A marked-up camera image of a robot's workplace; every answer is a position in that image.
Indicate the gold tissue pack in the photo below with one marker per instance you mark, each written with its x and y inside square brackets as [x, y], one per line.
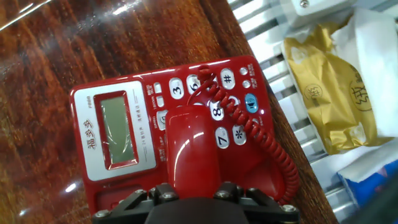
[320, 93]

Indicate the reddish brown wooden board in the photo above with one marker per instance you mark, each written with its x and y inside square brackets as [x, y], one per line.
[62, 46]

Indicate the red telephone handset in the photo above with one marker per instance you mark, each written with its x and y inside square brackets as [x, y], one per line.
[192, 149]

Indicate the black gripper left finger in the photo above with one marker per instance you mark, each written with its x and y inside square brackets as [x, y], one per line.
[136, 202]

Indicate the red telephone base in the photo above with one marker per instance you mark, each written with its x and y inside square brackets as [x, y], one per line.
[118, 130]

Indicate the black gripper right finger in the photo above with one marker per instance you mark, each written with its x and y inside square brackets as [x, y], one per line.
[264, 205]

